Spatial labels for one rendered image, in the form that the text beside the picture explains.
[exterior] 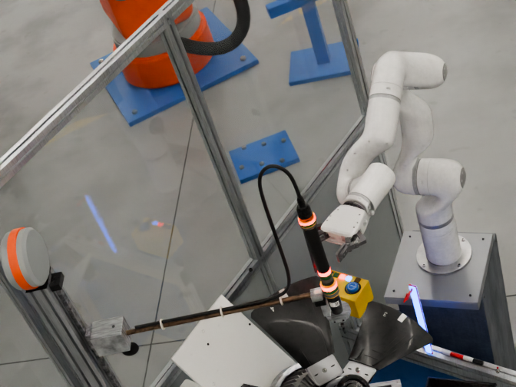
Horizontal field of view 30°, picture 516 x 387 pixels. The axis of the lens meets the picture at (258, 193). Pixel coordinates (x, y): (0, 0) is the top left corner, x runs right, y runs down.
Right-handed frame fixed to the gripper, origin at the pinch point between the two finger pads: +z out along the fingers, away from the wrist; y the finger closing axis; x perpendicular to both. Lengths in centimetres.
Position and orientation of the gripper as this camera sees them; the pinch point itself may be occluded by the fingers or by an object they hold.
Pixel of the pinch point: (325, 251)
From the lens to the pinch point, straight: 250.1
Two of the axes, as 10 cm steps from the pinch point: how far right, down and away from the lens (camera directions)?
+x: -2.7, -7.3, -6.3
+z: -5.4, 6.6, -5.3
